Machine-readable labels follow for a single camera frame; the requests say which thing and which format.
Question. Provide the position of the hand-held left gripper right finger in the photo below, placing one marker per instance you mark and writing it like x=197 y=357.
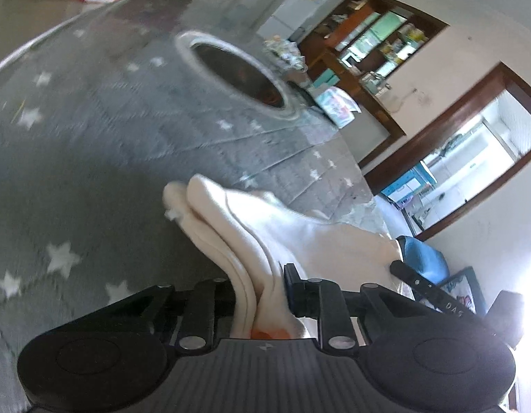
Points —
x=291 y=294

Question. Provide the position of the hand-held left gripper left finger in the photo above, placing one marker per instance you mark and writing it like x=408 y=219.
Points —
x=205 y=305

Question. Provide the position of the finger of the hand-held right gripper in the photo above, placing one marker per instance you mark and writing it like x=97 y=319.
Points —
x=414 y=280

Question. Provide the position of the cream fleece garment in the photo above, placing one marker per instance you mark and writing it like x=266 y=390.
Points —
x=317 y=241

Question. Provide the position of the blue sofa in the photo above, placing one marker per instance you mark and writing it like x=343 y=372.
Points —
x=424 y=258

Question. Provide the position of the large feather print cushion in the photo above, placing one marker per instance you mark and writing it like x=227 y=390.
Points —
x=463 y=286

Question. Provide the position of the light blue cabinet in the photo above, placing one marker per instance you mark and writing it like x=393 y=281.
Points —
x=403 y=185

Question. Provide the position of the grey quilted star table cover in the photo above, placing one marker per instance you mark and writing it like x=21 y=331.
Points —
x=97 y=159

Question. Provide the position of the pastel tissue pack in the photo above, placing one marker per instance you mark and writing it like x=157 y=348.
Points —
x=336 y=107

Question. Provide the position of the round black table hob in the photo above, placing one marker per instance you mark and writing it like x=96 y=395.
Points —
x=239 y=77

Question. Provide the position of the crumpled patterned cloth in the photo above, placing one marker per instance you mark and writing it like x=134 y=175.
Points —
x=287 y=53

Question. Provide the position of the dark wooden display cabinet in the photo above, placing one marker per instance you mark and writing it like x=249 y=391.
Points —
x=356 y=17

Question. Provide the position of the white refrigerator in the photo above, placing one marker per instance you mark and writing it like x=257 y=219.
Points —
x=291 y=8

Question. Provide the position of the dark wooden doorway frame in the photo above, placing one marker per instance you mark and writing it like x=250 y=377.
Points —
x=442 y=124

